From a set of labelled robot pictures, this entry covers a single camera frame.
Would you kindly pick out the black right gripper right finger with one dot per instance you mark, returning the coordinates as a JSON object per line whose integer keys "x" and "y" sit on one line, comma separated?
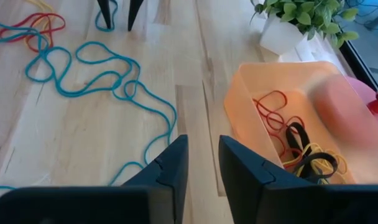
{"x": 270, "y": 202}

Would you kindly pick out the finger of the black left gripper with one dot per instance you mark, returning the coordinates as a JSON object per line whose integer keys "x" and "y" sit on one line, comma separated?
{"x": 133, "y": 9}
{"x": 105, "y": 7}

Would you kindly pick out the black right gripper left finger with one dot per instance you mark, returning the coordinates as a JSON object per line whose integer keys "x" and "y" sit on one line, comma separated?
{"x": 83, "y": 205}

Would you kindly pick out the black rubber band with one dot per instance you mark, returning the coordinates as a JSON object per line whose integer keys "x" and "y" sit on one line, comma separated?
{"x": 332, "y": 160}
{"x": 290, "y": 137}

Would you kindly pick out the yellow rubber band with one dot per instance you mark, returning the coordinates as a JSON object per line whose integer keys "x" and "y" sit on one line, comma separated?
{"x": 29, "y": 46}
{"x": 344, "y": 165}

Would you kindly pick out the red rubber band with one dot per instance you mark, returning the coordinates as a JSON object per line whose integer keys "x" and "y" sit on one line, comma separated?
{"x": 64, "y": 25}
{"x": 286, "y": 98}

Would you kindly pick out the orange translucent plastic bin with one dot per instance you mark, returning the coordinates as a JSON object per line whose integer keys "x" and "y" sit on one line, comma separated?
{"x": 248, "y": 124}

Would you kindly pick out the green plant in white pot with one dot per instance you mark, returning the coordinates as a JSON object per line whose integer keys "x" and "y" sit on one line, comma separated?
{"x": 282, "y": 37}

